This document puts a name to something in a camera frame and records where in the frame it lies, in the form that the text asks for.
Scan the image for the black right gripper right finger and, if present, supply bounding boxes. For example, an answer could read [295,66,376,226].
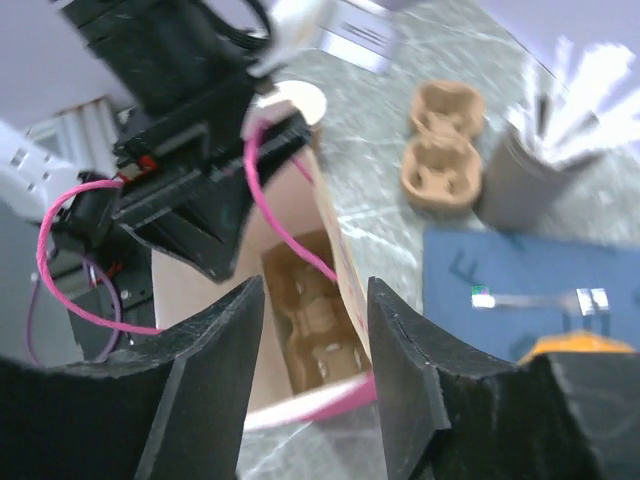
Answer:
[367,277,639,479]

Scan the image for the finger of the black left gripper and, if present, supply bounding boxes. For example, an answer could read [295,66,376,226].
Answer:
[113,164,251,283]
[209,113,311,185]

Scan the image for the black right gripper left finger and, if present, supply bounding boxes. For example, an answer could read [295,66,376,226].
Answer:
[1,276,265,480]

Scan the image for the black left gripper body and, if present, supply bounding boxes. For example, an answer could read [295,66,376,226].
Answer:
[59,1,270,170]

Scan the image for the pink kraft paper bag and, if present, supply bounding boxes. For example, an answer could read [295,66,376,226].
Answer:
[38,102,381,434]

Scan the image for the brown pulp cup carrier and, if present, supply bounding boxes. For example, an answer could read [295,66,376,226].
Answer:
[262,243,371,394]

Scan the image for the brown paper cups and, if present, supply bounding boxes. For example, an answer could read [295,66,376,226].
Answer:
[275,80,328,128]

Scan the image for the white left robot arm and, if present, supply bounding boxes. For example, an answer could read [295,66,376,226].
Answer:
[1,1,326,283]

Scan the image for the orange dotted plate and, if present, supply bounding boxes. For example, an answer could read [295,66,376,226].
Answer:
[518,330,636,364]

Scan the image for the silver fork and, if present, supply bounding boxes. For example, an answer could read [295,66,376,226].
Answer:
[471,288,610,317]

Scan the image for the blue letter-print cloth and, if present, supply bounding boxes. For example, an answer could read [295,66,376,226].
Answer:
[423,228,639,362]

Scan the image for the grey utensil holder cup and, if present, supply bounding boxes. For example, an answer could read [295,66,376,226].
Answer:
[474,125,603,231]

